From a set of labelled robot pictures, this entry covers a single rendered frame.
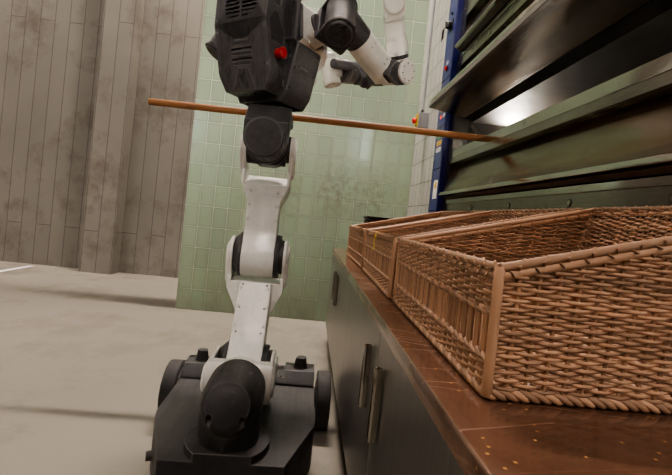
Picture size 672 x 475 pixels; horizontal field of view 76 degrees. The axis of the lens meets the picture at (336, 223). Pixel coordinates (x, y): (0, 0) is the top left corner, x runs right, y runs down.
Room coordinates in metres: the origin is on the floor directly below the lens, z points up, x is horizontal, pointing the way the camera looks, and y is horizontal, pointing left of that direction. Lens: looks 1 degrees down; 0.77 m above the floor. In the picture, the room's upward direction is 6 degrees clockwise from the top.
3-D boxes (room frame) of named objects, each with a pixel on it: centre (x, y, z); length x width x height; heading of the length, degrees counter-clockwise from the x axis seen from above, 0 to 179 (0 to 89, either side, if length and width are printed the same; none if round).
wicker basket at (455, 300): (0.76, -0.40, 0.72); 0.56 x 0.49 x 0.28; 3
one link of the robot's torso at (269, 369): (1.28, 0.23, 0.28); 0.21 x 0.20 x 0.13; 4
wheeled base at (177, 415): (1.31, 0.23, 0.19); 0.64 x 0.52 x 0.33; 4
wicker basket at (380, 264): (1.35, -0.37, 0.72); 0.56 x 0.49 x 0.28; 3
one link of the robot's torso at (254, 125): (1.33, 0.23, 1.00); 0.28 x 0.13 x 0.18; 4
